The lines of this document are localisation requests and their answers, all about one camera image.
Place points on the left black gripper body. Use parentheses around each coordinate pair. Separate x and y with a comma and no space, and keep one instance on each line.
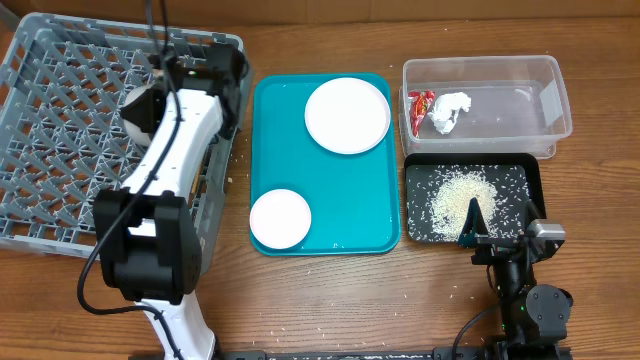
(230,93)

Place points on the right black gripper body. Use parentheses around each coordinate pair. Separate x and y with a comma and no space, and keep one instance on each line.
(494,252)

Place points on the grey bowl of rice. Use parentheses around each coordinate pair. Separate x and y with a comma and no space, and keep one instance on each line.
(135,135)

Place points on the white tissue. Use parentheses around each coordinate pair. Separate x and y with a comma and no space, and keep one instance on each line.
(445,111)

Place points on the red snack wrapper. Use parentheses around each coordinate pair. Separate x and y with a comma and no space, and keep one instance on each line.
(420,102)

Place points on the large white plate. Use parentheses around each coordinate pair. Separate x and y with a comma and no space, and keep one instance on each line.
(347,116)

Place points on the small white plate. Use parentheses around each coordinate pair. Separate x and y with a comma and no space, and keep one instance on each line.
(280,219)

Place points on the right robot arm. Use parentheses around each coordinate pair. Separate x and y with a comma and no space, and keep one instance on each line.
(534,316)

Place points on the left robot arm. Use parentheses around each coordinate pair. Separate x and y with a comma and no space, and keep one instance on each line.
(157,232)

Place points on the pile of spilled rice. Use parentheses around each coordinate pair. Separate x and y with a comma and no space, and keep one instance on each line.
(438,199)

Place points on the black tray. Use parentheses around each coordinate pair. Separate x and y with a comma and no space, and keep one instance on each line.
(527,161)

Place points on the grey dish rack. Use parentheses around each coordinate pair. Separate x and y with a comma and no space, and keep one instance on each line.
(63,79)

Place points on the clear plastic bin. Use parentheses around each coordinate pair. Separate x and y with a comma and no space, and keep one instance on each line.
(518,104)

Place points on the teal plastic tray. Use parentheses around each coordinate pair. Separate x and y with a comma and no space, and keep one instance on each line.
(354,199)

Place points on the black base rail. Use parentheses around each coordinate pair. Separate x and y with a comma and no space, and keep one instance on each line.
(438,353)

